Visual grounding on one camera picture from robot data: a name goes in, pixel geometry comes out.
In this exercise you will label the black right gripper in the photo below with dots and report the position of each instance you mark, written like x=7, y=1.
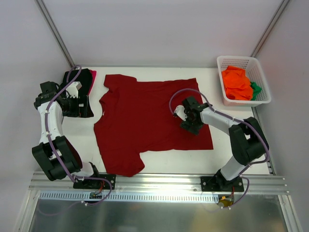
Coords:
x=191, y=125

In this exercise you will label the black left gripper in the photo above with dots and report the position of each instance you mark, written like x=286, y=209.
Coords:
x=82, y=106

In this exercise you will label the dark red t shirt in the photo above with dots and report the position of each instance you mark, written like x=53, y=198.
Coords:
x=136, y=118

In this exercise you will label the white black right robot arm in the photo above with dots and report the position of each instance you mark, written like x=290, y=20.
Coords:
x=247, y=140

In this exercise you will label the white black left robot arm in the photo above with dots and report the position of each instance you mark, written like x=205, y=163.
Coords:
x=55, y=154

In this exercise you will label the folded black t shirt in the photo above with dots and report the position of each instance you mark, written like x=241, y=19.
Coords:
x=84, y=78

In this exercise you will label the folded pink t shirt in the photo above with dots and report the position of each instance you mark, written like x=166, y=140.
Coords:
x=93, y=74

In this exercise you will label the orange t shirt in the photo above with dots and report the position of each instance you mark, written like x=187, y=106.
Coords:
x=236, y=84

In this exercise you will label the white plastic basket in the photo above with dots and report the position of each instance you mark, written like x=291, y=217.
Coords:
x=253, y=71

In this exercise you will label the green t shirt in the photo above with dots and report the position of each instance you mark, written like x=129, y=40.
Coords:
x=256, y=90

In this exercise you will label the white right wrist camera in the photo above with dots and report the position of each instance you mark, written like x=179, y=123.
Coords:
x=180, y=112

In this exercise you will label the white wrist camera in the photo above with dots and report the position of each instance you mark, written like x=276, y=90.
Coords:
x=180, y=112
x=72, y=91

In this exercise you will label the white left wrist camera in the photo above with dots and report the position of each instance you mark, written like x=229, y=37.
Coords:
x=72, y=91

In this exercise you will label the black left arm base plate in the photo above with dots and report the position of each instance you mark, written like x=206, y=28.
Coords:
x=102, y=182

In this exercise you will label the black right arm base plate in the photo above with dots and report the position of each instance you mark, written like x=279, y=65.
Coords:
x=210, y=183

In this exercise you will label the white slotted cable duct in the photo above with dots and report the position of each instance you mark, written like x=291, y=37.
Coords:
x=127, y=197

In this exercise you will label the aluminium front mounting rail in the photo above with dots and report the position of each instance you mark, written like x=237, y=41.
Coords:
x=169, y=183

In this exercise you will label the aluminium right table rail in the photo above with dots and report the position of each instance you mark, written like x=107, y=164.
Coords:
x=270, y=167

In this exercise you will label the aluminium left corner post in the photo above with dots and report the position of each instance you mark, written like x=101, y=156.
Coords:
x=55, y=32

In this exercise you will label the aluminium corner post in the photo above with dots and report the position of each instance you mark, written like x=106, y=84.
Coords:
x=55, y=32
x=270, y=27

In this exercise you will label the aluminium right corner post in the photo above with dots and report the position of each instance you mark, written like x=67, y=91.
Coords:
x=270, y=27

